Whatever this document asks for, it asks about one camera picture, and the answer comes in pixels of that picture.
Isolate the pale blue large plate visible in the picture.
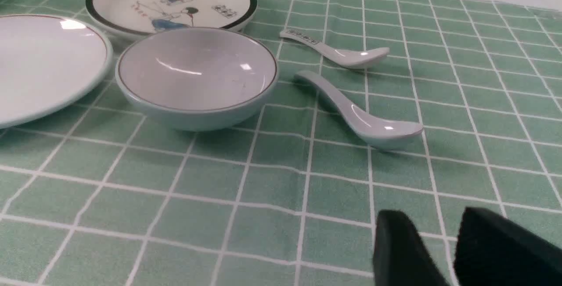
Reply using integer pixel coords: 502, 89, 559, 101
0, 14, 114, 129

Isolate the white spoon with print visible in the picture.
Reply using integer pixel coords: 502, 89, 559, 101
279, 29, 390, 69

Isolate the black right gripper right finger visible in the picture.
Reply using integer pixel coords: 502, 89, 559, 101
454, 206, 562, 286

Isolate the white plate with cartoon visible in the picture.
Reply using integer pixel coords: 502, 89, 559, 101
86, 0, 258, 41

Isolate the pale blue ceramic spoon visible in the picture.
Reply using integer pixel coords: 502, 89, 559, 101
294, 70, 424, 150

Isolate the pale blue shallow bowl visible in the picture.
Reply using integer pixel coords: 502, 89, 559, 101
115, 27, 279, 132

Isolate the green checkered tablecloth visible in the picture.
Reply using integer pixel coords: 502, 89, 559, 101
0, 0, 562, 286

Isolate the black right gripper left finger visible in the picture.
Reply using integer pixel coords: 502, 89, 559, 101
372, 210, 448, 286

